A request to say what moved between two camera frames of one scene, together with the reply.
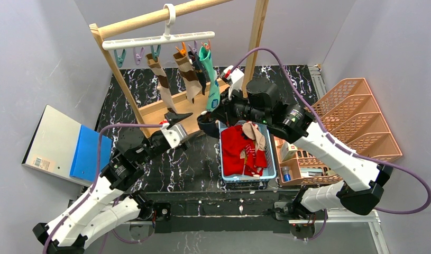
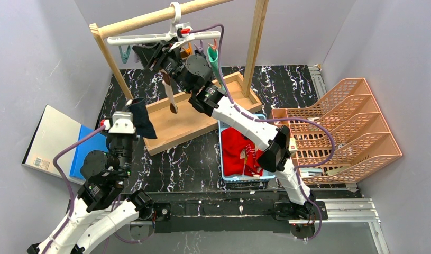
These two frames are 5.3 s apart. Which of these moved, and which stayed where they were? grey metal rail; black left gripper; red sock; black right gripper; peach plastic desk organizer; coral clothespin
Moved: black right gripper; black left gripper; coral clothespin
Stayed: grey metal rail; red sock; peach plastic desk organizer
